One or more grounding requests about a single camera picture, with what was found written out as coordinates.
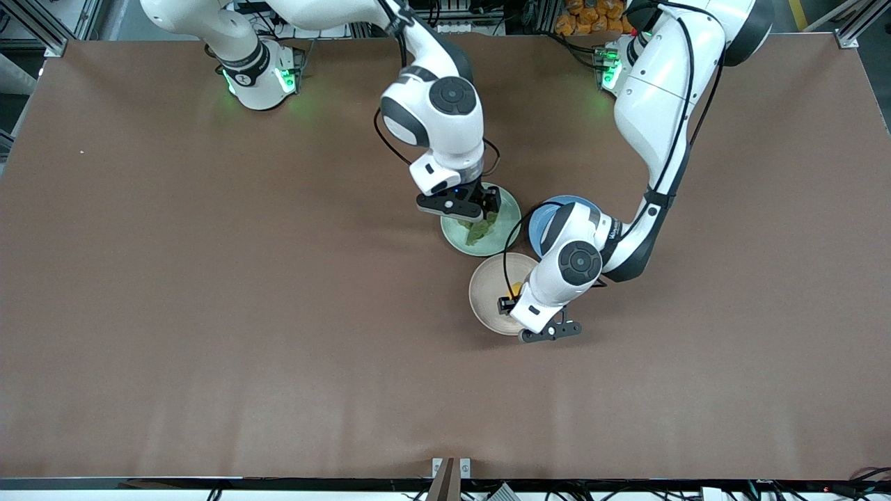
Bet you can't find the green lettuce leaf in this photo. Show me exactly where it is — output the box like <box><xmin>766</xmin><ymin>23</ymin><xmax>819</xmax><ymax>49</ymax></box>
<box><xmin>464</xmin><ymin>212</ymin><xmax>500</xmax><ymax>247</ymax></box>

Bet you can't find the beige plate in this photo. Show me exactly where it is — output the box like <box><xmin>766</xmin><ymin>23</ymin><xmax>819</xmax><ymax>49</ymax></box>
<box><xmin>468</xmin><ymin>252</ymin><xmax>541</xmax><ymax>337</ymax></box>

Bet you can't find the light green plate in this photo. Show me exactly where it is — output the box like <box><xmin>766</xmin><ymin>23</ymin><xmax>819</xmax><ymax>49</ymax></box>
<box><xmin>440</xmin><ymin>182</ymin><xmax>522</xmax><ymax>257</ymax></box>

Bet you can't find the blue plate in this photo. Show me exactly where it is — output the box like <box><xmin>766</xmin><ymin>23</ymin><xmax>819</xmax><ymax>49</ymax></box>
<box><xmin>528</xmin><ymin>195</ymin><xmax>604</xmax><ymax>259</ymax></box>

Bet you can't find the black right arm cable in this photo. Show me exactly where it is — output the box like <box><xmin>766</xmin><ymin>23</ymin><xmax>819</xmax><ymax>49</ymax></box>
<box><xmin>373</xmin><ymin>0</ymin><xmax>503</xmax><ymax>176</ymax></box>

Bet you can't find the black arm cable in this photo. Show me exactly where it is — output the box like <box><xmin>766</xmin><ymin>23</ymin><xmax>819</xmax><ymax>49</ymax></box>
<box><xmin>373</xmin><ymin>0</ymin><xmax>503</xmax><ymax>176</ymax></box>
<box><xmin>501</xmin><ymin>0</ymin><xmax>726</xmax><ymax>307</ymax></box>

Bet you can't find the metal table edge bracket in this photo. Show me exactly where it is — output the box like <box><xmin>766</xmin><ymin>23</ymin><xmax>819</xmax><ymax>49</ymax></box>
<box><xmin>426</xmin><ymin>456</ymin><xmax>472</xmax><ymax>501</ymax></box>

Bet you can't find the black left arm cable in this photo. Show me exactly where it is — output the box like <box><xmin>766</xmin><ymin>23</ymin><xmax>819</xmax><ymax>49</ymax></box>
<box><xmin>501</xmin><ymin>0</ymin><xmax>726</xmax><ymax>307</ymax></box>

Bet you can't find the aluminium frame with corner bracket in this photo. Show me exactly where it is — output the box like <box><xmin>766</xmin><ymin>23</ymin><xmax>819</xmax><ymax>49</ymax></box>
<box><xmin>787</xmin><ymin>0</ymin><xmax>891</xmax><ymax>49</ymax></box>
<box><xmin>0</xmin><ymin>0</ymin><xmax>105</xmax><ymax>58</ymax></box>

